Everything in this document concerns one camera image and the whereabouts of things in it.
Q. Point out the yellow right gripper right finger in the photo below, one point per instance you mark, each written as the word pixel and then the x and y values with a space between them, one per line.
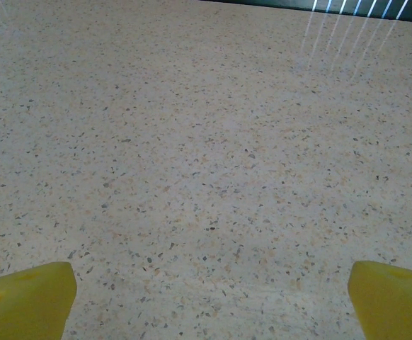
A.
pixel 397 308

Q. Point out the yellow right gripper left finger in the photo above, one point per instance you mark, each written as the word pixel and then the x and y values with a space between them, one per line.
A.
pixel 25 304

